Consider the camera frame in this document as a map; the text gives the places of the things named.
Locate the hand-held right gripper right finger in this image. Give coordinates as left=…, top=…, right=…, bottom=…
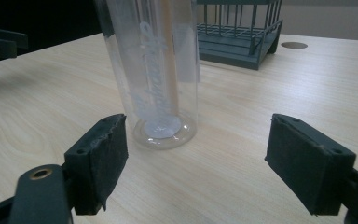
left=264, top=113, right=357, bottom=217

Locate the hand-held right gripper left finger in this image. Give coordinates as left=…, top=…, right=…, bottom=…
left=63, top=113, right=130, bottom=217

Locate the round table cable hole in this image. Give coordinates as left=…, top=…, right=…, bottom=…
left=281, top=41, right=309, bottom=50

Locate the dark wire rack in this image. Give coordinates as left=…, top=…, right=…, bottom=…
left=196, top=0, right=284, bottom=71

